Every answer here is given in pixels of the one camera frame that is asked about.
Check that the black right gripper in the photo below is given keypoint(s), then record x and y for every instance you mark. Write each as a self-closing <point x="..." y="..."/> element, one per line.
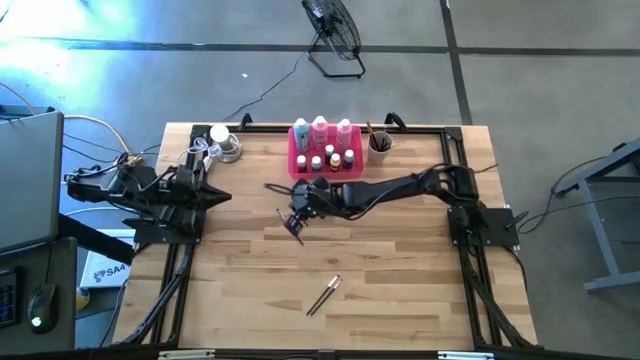
<point x="315" y="197"/>

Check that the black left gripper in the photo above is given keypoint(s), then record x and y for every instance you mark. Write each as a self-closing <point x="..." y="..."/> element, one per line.
<point x="195" y="200"/>

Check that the small magenta paint bottle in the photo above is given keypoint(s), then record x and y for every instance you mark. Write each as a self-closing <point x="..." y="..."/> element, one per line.
<point x="301" y="163"/>

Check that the small light teal paint bottle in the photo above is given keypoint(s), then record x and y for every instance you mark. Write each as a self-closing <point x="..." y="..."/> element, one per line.
<point x="316" y="163"/>

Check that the small yellow paint bottle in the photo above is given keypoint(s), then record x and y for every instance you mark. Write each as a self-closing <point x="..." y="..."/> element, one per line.
<point x="335" y="161"/>

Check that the small blue paint bottle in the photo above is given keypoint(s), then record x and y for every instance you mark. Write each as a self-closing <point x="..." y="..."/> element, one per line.
<point x="348" y="159"/>

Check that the large teal paint bottle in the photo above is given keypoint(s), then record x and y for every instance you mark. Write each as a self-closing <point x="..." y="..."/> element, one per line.
<point x="301" y="136"/>

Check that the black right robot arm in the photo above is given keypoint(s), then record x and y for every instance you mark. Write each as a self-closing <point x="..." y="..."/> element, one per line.
<point x="400" y="187"/>

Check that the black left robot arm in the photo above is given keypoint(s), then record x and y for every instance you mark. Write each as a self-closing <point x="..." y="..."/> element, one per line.
<point x="115" y="192"/>

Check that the pink plastic bin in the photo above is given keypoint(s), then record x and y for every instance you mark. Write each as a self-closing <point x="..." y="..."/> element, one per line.
<point x="320" y="172"/>

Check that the white bulb table lamp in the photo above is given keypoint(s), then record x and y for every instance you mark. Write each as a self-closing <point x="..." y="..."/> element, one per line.
<point x="220" y="134"/>

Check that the beige ribbed cup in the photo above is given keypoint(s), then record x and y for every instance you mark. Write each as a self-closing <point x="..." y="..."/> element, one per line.
<point x="380" y="157"/>

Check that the white printed box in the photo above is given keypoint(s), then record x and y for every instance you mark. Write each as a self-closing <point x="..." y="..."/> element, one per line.
<point x="107" y="274"/>

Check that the yellow round object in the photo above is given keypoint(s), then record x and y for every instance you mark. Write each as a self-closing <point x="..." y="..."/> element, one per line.
<point x="82" y="300"/>

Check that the dark grey desk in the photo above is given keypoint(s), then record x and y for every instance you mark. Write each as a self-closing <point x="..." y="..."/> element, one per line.
<point x="60" y="280"/>

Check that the black floor fan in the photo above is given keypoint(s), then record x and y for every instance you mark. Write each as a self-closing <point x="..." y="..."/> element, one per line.
<point x="332" y="25"/>

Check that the black computer mouse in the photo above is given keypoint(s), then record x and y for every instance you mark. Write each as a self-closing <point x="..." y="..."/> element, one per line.
<point x="42" y="305"/>

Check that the black keyboard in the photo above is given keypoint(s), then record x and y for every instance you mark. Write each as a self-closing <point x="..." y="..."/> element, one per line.
<point x="7" y="300"/>

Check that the grey metal stand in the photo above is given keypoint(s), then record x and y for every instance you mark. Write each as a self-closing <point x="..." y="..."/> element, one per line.
<point x="600" y="235"/>

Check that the black aluminium table frame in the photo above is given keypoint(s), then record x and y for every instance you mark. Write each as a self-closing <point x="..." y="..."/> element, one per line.
<point x="265" y="129"/>

